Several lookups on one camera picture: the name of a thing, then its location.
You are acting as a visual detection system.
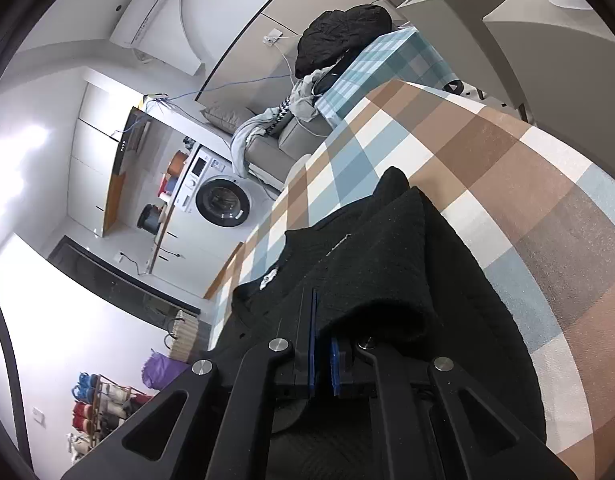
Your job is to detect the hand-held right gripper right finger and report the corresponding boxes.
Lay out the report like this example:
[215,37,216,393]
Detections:
[330,330,578,480]

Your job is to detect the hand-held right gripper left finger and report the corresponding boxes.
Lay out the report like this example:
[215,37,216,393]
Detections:
[60,287,321,480]

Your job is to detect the black knit sweater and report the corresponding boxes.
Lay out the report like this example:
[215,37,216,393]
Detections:
[208,166,545,480]

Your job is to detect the grey clothes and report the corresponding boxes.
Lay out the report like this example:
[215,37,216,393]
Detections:
[288,67,338,121]

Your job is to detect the woven laundry basket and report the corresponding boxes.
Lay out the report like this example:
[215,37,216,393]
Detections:
[165,310,201,363]

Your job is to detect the purple bag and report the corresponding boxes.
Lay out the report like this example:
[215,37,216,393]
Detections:
[140,352,191,396]

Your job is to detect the white base cabinets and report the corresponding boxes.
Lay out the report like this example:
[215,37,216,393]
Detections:
[148,200,248,301]

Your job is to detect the white washing machine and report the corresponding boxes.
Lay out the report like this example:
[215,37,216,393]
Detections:
[175,145,268,228]

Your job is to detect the round white stool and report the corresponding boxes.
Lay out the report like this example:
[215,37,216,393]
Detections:
[286,154,313,186]

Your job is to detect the shoe rack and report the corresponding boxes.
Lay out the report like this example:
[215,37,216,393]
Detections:
[68,371,156,441]

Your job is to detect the grey sofa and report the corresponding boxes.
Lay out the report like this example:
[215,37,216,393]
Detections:
[242,110,348,196]

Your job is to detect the light grey blanket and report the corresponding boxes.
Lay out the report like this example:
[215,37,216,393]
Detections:
[231,110,283,178]

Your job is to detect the houndstooth pillow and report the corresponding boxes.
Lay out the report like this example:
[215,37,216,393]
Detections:
[265,99,293,136]

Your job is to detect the grey pillow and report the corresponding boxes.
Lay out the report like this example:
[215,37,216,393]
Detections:
[202,101,256,136]

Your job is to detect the brown blue checked tablecloth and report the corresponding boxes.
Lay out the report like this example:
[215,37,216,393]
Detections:
[202,79,615,471]

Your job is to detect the black puffy jacket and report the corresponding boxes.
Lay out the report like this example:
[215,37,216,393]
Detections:
[294,4,393,81]

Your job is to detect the white air conditioner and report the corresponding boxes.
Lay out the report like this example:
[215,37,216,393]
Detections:
[110,0,208,77]

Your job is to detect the white wall cabinet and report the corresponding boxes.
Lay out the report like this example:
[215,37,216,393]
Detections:
[68,82,138,238]

